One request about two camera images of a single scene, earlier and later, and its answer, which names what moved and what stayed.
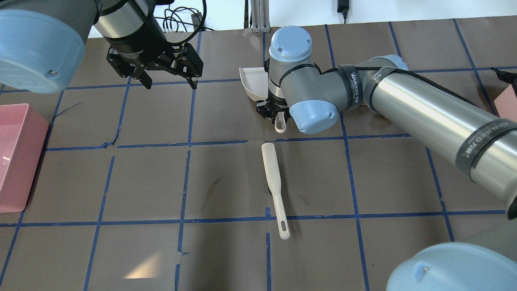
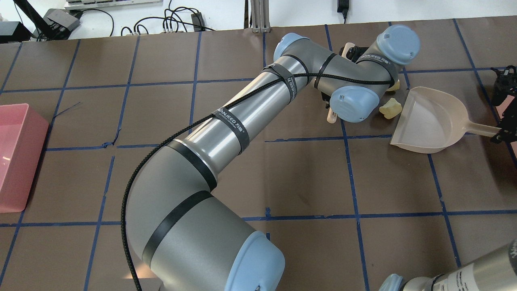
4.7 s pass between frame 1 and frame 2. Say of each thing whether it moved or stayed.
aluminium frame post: stayed
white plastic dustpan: moved
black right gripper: moved
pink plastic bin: stayed
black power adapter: stayed
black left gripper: moved
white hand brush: moved
